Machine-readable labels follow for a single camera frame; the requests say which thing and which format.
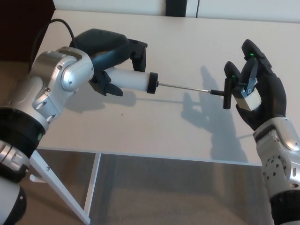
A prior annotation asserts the white cabinet row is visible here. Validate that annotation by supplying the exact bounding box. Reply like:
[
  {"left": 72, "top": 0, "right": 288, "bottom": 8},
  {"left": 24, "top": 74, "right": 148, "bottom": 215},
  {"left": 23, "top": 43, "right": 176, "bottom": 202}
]
[{"left": 54, "top": 0, "right": 300, "bottom": 24}]

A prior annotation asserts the white desk leg frame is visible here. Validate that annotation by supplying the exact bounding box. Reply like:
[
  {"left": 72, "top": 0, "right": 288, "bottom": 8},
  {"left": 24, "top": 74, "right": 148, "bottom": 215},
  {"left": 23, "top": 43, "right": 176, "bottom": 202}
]
[{"left": 29, "top": 150, "right": 101, "bottom": 225}]

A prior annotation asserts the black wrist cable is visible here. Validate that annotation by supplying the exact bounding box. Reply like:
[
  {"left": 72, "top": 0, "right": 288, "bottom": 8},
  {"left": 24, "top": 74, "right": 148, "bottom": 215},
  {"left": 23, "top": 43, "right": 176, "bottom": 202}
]
[{"left": 30, "top": 19, "right": 77, "bottom": 71}]

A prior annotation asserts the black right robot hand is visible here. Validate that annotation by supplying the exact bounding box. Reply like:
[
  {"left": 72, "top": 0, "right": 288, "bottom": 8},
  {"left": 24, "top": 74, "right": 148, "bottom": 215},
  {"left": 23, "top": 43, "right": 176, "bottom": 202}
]
[{"left": 224, "top": 39, "right": 288, "bottom": 131}]

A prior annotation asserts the black wall socket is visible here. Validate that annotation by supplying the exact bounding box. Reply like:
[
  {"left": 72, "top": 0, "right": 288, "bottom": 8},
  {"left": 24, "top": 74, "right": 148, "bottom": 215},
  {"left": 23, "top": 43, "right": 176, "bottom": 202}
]
[{"left": 165, "top": 0, "right": 187, "bottom": 18}]

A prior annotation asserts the white air pump black handle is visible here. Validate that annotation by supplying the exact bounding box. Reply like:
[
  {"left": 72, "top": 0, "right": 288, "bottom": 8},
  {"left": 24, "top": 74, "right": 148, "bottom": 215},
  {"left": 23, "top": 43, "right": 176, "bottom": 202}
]
[{"left": 106, "top": 60, "right": 233, "bottom": 110}]

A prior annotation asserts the dark brown cabinet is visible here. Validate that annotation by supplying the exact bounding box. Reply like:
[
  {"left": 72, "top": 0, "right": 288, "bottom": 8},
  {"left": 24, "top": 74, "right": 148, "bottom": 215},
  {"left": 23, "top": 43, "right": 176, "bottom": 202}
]
[{"left": 0, "top": 0, "right": 56, "bottom": 62}]

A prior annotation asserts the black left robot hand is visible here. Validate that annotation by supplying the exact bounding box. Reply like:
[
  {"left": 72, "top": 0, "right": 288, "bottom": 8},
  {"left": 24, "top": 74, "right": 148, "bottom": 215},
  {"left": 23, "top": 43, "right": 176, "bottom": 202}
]
[{"left": 69, "top": 28, "right": 148, "bottom": 97}]

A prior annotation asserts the small white peg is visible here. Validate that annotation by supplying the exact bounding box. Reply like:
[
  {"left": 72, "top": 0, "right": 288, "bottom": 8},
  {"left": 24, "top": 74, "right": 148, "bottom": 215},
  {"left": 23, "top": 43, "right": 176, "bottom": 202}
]
[{"left": 29, "top": 174, "right": 45, "bottom": 184}]

